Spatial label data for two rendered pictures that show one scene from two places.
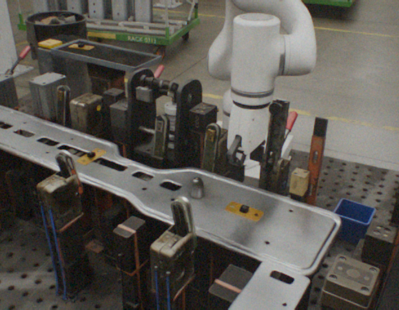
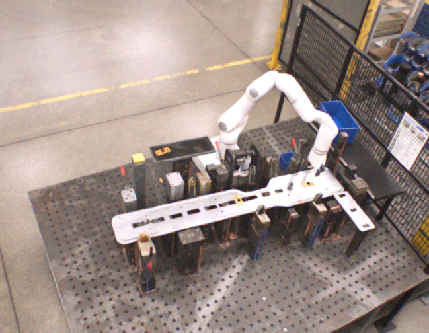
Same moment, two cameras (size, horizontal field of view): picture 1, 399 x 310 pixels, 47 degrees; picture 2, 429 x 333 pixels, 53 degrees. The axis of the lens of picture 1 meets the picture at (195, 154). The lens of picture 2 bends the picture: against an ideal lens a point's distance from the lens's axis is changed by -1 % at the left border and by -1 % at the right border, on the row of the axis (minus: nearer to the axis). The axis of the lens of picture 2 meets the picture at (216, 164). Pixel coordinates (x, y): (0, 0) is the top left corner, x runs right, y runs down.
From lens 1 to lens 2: 220 cm
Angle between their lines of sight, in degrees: 49
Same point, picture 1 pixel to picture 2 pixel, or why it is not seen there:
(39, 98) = (178, 191)
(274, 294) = (347, 201)
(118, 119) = (223, 178)
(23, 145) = (207, 216)
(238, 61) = (326, 143)
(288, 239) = (328, 184)
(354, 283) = (363, 185)
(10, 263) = (221, 267)
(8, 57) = not seen: outside the picture
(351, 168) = (250, 135)
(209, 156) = (273, 171)
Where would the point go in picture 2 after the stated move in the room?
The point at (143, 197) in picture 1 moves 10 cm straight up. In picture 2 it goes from (281, 201) to (285, 189)
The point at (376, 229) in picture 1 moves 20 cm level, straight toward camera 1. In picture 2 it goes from (351, 167) to (373, 189)
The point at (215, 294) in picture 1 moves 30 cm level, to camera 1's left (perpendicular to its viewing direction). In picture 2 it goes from (336, 212) to (313, 244)
